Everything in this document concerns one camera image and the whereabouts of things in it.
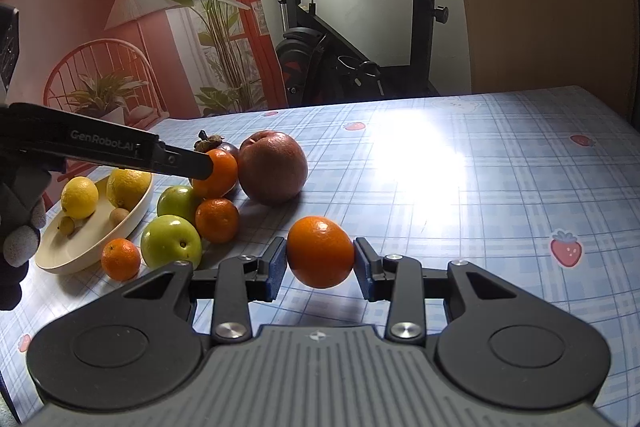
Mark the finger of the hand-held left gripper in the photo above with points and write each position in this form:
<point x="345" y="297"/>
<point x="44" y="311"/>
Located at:
<point x="185" y="163"/>

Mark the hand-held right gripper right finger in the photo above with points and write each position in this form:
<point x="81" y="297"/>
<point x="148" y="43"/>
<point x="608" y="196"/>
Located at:
<point x="365" y="273"/>

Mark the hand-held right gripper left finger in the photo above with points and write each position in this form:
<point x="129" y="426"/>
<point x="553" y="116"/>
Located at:
<point x="276" y="271"/>

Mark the green apple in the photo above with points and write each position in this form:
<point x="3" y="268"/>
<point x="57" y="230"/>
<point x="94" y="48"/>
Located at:
<point x="170" y="242"/>
<point x="176" y="204"/>

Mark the yellow lemon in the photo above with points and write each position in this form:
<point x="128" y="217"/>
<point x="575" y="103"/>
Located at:
<point x="127" y="189"/>
<point x="79" y="198"/>

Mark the small brown longan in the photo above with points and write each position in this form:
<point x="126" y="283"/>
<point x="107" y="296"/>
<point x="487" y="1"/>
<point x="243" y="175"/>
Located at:
<point x="119" y="216"/>

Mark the red apple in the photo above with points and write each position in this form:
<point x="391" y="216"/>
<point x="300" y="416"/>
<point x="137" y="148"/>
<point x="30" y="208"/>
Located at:
<point x="272" y="169"/>

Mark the small yellow round fruit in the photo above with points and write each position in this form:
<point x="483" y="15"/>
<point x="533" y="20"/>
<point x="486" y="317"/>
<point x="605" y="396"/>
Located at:
<point x="66" y="224"/>

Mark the cream round plate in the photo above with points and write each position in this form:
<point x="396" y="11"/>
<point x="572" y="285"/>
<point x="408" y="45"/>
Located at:
<point x="90" y="243"/>

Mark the small orange tangerine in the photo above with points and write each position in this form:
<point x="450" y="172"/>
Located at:
<point x="120" y="260"/>

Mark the person's left hand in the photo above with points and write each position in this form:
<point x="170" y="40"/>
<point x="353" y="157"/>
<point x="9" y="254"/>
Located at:
<point x="20" y="247"/>

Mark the dark purple mangosteen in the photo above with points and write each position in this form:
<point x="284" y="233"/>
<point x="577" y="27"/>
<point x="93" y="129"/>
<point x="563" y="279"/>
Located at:
<point x="212" y="141"/>

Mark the blue plaid tablecloth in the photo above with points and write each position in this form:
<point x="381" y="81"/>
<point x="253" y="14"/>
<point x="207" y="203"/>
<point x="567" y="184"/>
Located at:
<point x="450" y="207"/>

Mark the black exercise bike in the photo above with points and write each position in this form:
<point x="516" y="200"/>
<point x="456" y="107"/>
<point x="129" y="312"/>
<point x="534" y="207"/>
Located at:
<point x="320" y="57"/>

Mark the wooden panel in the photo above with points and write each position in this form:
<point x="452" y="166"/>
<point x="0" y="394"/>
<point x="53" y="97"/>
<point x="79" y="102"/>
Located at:
<point x="540" y="7"/>

